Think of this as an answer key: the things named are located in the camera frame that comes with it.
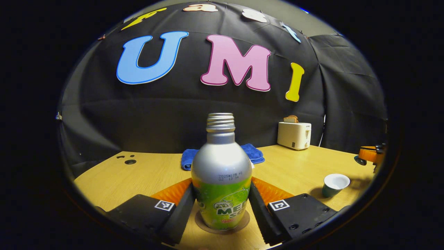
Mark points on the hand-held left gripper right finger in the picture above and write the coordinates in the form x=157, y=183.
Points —
x=260, y=215

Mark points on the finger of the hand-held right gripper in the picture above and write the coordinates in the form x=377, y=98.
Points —
x=369, y=154

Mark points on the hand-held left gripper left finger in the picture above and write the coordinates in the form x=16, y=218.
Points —
x=180, y=215

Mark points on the teal teacup lid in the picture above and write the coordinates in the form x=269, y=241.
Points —
x=360, y=160

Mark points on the round brown coaster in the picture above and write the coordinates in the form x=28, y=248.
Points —
x=204, y=227

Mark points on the green teacup with white inside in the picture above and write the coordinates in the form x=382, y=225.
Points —
x=334, y=184

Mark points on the silver green label water bottle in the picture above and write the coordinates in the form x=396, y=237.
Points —
x=220, y=159

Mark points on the folded blue towel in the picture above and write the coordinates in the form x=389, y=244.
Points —
x=187, y=158

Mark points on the white toaster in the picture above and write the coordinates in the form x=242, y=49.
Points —
x=293, y=135

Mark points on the toasted bread slice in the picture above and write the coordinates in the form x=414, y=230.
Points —
x=290, y=119

